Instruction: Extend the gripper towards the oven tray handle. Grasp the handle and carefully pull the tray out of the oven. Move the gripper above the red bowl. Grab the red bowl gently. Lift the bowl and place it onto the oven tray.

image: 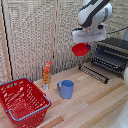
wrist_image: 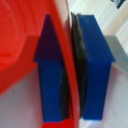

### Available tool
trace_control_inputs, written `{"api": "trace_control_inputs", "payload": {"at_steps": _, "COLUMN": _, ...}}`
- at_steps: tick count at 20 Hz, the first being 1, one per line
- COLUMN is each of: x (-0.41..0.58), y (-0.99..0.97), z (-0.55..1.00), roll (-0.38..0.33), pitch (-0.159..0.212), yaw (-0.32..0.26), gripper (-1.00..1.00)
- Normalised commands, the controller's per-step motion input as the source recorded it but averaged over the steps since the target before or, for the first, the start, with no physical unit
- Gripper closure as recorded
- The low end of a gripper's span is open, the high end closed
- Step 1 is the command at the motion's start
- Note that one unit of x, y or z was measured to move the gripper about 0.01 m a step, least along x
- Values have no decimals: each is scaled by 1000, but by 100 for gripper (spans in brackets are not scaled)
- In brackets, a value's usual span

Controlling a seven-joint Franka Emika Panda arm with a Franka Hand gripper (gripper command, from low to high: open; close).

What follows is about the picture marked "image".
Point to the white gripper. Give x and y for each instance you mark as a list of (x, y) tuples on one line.
[(90, 36)]

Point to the black dish rack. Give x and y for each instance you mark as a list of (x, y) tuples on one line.
[(111, 58)]

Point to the black oven door rack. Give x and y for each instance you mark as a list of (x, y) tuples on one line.
[(94, 74)]

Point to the red bowl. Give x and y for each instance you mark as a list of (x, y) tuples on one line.
[(80, 50)]

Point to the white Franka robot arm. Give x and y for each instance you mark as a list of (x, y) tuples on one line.
[(93, 13)]

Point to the red plastic shopping basket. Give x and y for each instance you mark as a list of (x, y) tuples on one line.
[(23, 103)]

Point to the blue plastic mug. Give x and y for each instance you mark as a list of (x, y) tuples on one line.
[(66, 90)]

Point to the beige woven folding screen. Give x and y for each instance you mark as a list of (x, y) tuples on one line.
[(26, 36)]

